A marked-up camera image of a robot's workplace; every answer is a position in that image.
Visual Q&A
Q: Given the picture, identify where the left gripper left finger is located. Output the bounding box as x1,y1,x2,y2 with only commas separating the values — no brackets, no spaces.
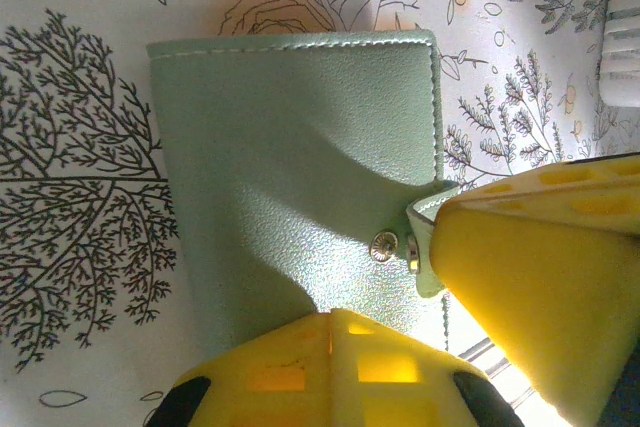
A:
149,307,332,427

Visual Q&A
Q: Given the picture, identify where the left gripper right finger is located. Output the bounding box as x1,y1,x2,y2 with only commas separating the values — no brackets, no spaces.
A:
330,307,526,427

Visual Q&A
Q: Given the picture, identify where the white tray of cards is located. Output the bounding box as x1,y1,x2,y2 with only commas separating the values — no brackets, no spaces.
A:
597,0,640,109

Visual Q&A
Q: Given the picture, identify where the floral patterned tablecloth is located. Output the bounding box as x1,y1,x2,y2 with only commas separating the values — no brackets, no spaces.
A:
0,0,640,427

